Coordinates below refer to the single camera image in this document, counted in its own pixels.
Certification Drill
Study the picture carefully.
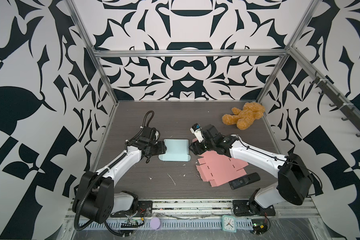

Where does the light blue paper box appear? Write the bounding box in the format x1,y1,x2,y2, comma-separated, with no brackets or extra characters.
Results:
159,139,191,162

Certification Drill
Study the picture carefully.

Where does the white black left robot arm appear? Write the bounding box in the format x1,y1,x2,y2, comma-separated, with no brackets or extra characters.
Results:
72,111,167,231

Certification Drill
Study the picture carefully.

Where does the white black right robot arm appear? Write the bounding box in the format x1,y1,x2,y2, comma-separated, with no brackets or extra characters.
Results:
190,124,316,212

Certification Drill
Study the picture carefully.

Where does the pink flat paper box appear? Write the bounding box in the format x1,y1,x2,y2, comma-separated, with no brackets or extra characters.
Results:
196,151,249,187

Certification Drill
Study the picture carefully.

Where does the brown teddy bear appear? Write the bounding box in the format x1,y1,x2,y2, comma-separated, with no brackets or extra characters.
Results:
222,102,266,130

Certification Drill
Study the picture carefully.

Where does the black remote control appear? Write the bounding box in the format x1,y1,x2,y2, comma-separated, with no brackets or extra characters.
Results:
229,173,261,190

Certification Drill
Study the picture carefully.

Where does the purple round disc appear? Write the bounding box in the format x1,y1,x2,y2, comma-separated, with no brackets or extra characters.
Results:
150,217,162,231

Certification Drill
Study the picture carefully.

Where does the small electronics board left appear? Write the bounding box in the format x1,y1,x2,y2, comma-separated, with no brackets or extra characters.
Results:
121,218,145,228

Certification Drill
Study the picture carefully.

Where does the teal square clock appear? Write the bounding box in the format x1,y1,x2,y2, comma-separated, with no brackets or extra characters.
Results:
222,215,237,233

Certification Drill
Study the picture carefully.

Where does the green circuit board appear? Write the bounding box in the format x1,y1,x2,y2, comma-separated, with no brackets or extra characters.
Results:
251,219,270,235

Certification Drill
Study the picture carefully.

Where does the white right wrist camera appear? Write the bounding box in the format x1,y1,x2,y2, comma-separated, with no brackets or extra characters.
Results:
190,124,204,143

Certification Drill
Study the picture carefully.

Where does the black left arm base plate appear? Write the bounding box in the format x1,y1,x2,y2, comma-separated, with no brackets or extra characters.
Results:
111,201,153,218

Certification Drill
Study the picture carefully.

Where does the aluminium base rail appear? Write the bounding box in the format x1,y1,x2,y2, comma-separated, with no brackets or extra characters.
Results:
148,199,321,219

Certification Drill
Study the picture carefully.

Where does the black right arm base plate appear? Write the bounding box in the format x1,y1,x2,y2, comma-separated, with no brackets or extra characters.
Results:
232,200,276,217

